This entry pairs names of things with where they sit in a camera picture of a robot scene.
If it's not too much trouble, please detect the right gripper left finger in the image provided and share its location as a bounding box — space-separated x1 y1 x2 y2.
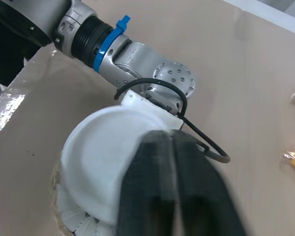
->
116 130 182 236

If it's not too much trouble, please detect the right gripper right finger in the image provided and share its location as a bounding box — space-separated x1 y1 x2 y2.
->
172 130 249 236

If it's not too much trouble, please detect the white feather shuttlecock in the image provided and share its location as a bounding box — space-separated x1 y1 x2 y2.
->
56 184 118 236

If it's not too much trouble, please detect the robot body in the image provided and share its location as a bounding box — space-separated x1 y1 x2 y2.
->
0 0 41 87

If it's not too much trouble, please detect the black cable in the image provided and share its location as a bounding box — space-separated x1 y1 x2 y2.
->
114 78 231 164

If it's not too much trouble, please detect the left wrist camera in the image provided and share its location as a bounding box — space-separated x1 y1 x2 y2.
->
119 89 185 131

